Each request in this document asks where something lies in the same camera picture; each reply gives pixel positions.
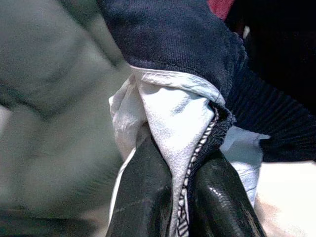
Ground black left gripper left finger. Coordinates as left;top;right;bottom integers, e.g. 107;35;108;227
106;135;174;237

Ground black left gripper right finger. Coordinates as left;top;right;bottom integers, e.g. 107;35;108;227
189;149;268;237

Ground navy shorts with white lining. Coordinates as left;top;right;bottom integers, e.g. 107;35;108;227
98;0;316;237

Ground red plastic hanger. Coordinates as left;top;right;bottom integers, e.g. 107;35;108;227
206;0;236;21

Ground grey-green leather sofa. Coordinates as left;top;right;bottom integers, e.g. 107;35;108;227
0;0;133;237

